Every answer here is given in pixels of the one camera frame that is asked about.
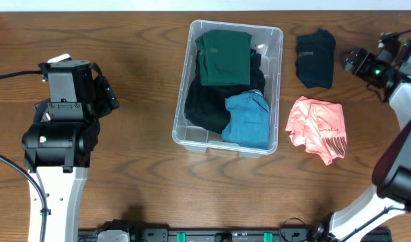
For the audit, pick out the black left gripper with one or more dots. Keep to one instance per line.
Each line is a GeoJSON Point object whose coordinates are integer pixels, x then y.
{"type": "Point", "coordinates": [102, 97]}

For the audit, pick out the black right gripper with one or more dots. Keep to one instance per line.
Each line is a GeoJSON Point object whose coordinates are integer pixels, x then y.
{"type": "Point", "coordinates": [366, 59]}

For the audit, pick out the small black garment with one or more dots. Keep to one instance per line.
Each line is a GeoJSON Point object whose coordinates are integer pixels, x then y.
{"type": "Point", "coordinates": [315, 59]}

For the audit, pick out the pink printed shirt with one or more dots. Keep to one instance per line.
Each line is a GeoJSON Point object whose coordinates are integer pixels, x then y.
{"type": "Point", "coordinates": [319, 126]}

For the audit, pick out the large black garment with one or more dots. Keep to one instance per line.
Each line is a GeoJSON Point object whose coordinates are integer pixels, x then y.
{"type": "Point", "coordinates": [205, 105]}

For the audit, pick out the blue cloth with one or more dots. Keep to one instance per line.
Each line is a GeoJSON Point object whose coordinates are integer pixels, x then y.
{"type": "Point", "coordinates": [249, 115]}

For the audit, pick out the dark green camisole top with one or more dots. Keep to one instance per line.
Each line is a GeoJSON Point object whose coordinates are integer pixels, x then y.
{"type": "Point", "coordinates": [224, 57]}

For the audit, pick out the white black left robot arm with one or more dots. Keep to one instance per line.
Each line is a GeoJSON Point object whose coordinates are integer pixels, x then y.
{"type": "Point", "coordinates": [58, 145]}

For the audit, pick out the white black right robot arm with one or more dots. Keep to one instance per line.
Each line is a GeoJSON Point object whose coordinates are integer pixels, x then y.
{"type": "Point", "coordinates": [389, 195]}

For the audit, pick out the clear plastic storage bin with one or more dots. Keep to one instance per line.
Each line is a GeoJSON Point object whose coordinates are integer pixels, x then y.
{"type": "Point", "coordinates": [268, 41]}

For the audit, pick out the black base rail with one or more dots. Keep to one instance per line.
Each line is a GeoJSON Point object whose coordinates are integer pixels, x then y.
{"type": "Point", "coordinates": [121, 230]}

